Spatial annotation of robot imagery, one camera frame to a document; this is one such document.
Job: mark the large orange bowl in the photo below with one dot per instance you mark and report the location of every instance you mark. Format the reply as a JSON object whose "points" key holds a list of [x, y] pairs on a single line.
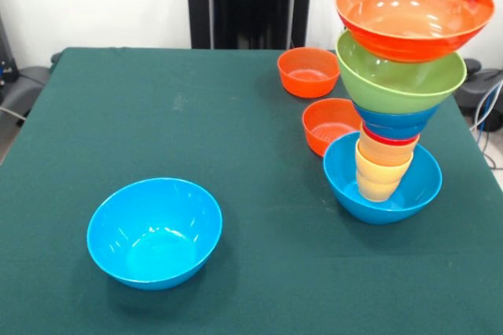
{"points": [[393, 42]]}

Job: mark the green bowl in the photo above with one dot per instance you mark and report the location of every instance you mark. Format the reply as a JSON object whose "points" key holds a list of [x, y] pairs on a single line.
{"points": [[393, 95]]}

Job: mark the small dark blue bowl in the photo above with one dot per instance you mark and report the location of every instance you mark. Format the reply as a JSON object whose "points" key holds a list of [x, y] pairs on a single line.
{"points": [[397, 124]]}

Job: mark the red cup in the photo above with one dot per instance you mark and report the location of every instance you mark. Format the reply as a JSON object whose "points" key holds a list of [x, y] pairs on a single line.
{"points": [[389, 141]]}

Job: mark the orange bowl with ringed bottom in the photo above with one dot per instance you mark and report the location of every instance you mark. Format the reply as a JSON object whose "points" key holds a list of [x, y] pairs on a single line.
{"points": [[326, 122]]}

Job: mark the stack of yellow cups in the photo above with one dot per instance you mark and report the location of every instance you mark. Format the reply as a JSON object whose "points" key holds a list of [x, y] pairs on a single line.
{"points": [[375, 185]]}

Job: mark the large blue bowl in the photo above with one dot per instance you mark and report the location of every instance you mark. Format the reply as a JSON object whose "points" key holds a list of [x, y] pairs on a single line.
{"points": [[153, 248], [346, 189]]}

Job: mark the small plain orange bowl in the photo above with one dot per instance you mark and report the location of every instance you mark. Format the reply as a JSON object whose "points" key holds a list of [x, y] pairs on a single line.
{"points": [[306, 83]]}

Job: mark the dark green tablecloth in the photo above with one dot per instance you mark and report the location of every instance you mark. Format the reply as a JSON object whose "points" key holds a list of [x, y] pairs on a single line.
{"points": [[236, 291]]}

